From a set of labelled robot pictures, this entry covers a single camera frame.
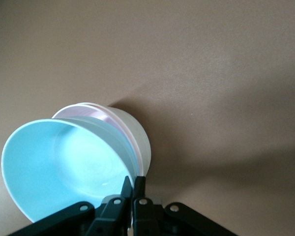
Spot blue bowl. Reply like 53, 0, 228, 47
0, 116, 136, 225

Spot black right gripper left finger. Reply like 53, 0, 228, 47
11, 176, 134, 236

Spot pink bowl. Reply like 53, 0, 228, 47
51, 103, 147, 177

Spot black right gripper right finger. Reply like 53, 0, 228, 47
132, 175, 238, 236

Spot white bowl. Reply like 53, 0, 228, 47
51, 101, 152, 177

